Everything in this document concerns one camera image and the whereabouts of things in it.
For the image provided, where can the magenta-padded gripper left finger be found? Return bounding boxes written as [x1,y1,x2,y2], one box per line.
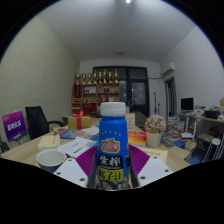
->
[53,144,99,189]

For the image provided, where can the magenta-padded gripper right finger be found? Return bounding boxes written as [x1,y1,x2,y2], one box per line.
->
[128,143,174,188]

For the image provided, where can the blue drink bottle white cap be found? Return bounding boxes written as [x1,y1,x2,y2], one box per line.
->
[94,101,132,192]

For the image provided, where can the wide beige notebook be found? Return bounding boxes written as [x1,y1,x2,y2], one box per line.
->
[133,144,169,164]

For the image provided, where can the black mug white inside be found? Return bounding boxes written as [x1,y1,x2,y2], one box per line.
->
[36,148,67,174]

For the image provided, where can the white paper sheet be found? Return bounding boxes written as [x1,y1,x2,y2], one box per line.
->
[56,136,98,159]

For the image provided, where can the small beige notebook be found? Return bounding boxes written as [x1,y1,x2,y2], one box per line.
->
[37,134,61,152]

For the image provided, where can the orange book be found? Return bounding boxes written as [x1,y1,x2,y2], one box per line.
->
[127,130,148,147]

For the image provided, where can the pink flowers in white pot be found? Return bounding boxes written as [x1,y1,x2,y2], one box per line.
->
[144,114,167,148]

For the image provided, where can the pile of books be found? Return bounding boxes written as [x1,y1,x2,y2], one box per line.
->
[166,114,195,148]

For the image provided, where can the yellow gift box red ribbon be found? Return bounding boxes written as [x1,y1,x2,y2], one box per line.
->
[67,110,92,131]

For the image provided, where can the small standing orange-white box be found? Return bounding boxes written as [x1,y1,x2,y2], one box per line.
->
[124,112,137,132]

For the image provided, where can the black office chair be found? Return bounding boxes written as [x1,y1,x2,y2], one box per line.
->
[25,105,66,140]

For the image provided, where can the white round stool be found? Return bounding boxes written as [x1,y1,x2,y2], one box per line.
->
[203,137,223,163]

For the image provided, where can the purple sign board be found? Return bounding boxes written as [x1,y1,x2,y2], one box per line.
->
[1,110,28,143]

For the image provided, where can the wooden side desk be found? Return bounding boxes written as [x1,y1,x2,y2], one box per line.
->
[178,111,224,148]

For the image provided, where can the black computer monitor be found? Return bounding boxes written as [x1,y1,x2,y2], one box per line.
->
[180,97,195,113]

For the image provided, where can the wooden shelf unit with trophies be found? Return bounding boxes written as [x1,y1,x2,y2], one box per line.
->
[70,68,121,116]

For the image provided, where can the dark glass door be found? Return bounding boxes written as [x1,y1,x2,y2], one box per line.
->
[92,66,150,118]

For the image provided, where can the white wall air conditioner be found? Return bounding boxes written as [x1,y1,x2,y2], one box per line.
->
[160,62,177,78]

